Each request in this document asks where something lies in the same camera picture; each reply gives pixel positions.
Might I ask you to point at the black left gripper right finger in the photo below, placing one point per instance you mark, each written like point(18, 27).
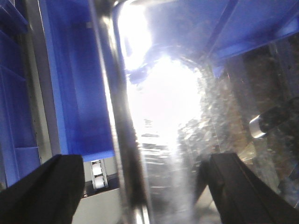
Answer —
point(239, 195)

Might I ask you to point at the blue bin upper left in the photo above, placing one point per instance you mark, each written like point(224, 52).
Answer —
point(18, 148)

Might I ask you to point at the white roller track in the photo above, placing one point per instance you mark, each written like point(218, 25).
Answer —
point(99, 174)

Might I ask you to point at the silver metal tray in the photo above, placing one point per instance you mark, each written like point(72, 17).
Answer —
point(185, 79)

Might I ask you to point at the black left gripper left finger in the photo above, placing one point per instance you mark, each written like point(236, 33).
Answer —
point(48, 195)

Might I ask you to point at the blue bin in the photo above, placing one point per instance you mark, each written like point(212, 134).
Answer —
point(77, 85)
point(18, 148)

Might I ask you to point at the blue bin upper centre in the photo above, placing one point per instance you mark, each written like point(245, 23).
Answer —
point(77, 85)

